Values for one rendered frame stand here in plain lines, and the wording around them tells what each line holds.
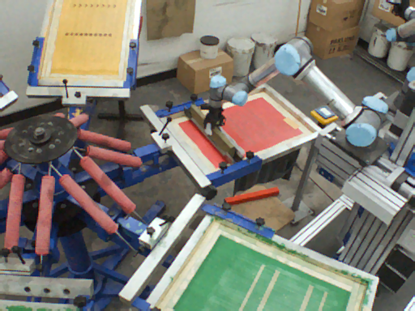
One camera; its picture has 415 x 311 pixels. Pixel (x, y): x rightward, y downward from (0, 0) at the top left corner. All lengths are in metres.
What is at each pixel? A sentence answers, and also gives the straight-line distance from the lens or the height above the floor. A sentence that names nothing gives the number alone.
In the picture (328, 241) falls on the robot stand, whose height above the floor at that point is 0.21.
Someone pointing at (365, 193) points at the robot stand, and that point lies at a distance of 1.78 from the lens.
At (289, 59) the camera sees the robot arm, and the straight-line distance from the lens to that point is 1.58.
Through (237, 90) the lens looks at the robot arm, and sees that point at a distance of 1.87.
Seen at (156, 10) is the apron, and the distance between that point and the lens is 3.91.
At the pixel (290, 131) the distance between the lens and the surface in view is 2.31.
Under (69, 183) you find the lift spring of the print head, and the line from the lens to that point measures 1.62.
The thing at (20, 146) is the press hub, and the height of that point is 1.31.
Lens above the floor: 2.37
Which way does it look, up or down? 40 degrees down
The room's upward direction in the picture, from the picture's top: 9 degrees clockwise
